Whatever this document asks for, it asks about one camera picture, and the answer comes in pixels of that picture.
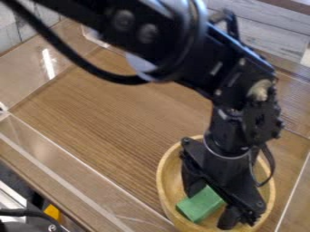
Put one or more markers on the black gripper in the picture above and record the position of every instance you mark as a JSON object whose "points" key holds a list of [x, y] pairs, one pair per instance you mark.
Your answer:
{"points": [[227, 174]]}

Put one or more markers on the green rectangular block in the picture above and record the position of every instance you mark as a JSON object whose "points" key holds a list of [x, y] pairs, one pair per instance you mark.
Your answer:
{"points": [[200, 206]]}

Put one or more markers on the brown wooden bowl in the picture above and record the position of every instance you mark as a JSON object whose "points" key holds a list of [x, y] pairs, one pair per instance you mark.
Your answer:
{"points": [[171, 194]]}

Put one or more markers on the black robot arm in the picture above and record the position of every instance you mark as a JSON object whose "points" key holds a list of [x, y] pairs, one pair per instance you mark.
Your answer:
{"points": [[192, 48]]}

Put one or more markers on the yellow tag on equipment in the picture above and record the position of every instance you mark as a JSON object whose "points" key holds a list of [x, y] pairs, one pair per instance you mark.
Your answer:
{"points": [[52, 212]]}

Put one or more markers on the clear acrylic enclosure wall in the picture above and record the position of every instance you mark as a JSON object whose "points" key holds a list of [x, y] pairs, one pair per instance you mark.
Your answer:
{"points": [[86, 197]]}

